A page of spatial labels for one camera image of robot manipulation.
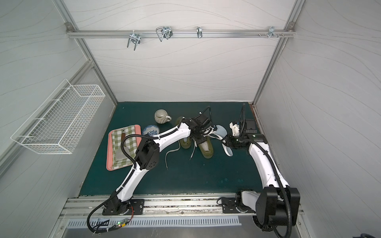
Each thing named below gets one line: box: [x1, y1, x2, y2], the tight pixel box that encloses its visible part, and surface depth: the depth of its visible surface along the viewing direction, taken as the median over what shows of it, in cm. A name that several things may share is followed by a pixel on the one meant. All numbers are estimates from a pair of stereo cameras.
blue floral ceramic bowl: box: [141, 124, 160, 137], surface depth 103 cm
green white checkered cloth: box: [111, 125, 136, 170], surface depth 97 cm
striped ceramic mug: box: [154, 109, 172, 125], surface depth 106 cm
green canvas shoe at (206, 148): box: [197, 135, 214, 159], surface depth 92 cm
